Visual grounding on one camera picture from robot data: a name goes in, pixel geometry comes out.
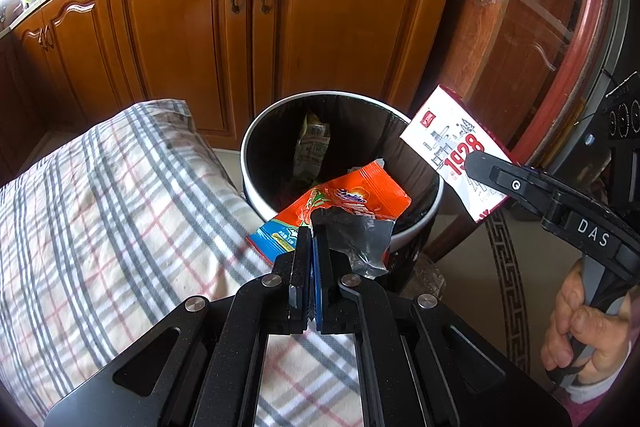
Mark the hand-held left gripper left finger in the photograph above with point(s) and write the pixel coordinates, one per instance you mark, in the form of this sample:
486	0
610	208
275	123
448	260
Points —
300	279

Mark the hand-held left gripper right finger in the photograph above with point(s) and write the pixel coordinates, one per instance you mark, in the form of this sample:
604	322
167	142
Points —
326	287

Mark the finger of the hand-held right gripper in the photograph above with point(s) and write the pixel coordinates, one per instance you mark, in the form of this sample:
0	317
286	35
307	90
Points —
505	184

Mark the red and white carton box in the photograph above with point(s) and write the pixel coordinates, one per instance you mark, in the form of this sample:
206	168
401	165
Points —
440	132

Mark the orange snack packet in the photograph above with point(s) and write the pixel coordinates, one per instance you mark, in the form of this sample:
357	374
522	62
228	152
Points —
350	197

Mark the white trash bin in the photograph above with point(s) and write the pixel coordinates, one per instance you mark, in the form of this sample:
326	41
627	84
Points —
407	232

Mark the green printed packet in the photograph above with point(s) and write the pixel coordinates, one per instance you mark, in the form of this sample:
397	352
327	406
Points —
312	147

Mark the person's right forearm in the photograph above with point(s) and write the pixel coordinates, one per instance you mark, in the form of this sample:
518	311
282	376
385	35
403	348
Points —
595	399

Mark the person's right hand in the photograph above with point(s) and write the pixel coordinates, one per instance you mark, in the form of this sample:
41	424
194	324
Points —
595	337

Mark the round red-rimmed table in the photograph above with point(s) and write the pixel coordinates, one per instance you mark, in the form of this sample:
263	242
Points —
525	57

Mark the black bin liner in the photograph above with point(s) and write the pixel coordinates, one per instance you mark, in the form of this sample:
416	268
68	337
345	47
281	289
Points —
370	132

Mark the plaid blanket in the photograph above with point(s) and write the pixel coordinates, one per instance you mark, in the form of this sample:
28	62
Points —
125	232

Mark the wooden cabinet door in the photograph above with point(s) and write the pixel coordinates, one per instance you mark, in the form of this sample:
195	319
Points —
180	42
17	97
75	52
345	37

